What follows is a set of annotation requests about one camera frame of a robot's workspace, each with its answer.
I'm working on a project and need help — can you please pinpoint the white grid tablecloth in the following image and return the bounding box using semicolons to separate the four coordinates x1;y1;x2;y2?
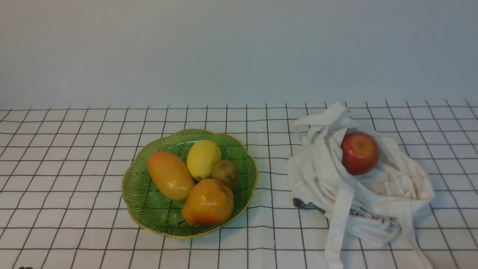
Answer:
0;99;478;269

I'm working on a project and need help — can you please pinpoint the white cloth bag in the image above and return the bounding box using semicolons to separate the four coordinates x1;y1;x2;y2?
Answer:
287;103;435;269

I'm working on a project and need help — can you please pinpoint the orange mango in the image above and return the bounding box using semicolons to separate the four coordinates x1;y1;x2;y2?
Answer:
147;151;195;201

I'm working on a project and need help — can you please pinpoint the orange yellow pear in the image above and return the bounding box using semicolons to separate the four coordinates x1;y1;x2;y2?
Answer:
181;179;234;226

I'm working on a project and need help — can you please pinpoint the green leaf-pattern plate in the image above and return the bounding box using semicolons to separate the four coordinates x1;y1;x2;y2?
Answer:
122;129;258;238

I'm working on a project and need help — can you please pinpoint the yellow lemon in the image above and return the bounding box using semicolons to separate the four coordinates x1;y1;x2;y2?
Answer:
186;140;221;182

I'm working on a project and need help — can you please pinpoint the red apple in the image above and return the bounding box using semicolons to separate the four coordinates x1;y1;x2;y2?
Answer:
341;132;380;176

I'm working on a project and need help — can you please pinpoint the brown kiwi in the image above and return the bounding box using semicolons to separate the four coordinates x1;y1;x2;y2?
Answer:
211;160;239;191

